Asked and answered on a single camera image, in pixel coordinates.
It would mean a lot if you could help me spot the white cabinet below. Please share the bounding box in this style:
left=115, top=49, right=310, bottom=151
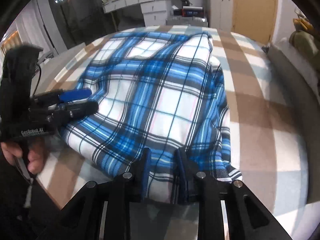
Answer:
left=207, top=0, right=233, bottom=31

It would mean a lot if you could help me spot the person's left hand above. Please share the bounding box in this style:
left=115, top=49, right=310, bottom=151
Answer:
left=1, top=138, right=48, bottom=175

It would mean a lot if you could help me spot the checked bed sheet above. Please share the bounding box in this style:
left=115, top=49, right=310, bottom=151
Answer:
left=38, top=26, right=308, bottom=220

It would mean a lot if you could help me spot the white dressing table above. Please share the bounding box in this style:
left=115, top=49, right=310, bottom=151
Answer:
left=102, top=0, right=172, bottom=27

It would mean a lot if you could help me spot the blue white plaid blanket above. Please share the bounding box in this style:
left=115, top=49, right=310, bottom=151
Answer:
left=60, top=31, right=242, bottom=203

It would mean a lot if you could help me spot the black wardrobe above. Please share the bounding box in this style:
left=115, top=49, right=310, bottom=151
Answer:
left=48, top=0, right=116, bottom=49

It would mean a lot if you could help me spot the wooden door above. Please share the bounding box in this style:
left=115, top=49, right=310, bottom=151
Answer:
left=232, top=0, right=278, bottom=45

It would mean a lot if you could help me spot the silver suitcase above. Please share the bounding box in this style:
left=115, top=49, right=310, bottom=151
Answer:
left=166, top=16, right=208, bottom=27

